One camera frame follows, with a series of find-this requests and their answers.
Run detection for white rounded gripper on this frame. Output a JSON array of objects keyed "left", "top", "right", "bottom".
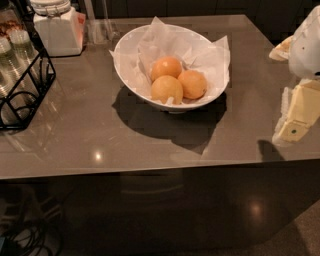
[{"left": 269, "top": 6, "right": 320, "bottom": 146}]

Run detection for black wire rack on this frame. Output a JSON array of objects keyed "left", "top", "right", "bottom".
[{"left": 0, "top": 0, "right": 56, "bottom": 130}]

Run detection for orange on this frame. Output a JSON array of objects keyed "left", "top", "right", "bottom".
[
  {"left": 151, "top": 56, "right": 182, "bottom": 81},
  {"left": 151, "top": 75, "right": 183, "bottom": 105},
  {"left": 178, "top": 70, "right": 207, "bottom": 99}
]

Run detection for clear acrylic stand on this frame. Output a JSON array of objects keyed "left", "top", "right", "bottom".
[{"left": 84, "top": 0, "right": 118, "bottom": 44}]

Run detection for white lidded jar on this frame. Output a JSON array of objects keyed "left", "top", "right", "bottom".
[{"left": 30, "top": 0, "right": 86, "bottom": 57}]

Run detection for clear plastic cup stack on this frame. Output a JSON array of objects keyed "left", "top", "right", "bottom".
[{"left": 0, "top": 37, "right": 25, "bottom": 125}]

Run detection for black cables on floor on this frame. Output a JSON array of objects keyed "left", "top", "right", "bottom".
[{"left": 0, "top": 216, "right": 64, "bottom": 256}]

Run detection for white paper liner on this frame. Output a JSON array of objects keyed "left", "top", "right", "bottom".
[{"left": 111, "top": 18, "right": 231, "bottom": 112}]

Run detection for white ceramic bowl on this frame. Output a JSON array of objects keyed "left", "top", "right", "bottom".
[{"left": 111, "top": 23, "right": 231, "bottom": 113}]

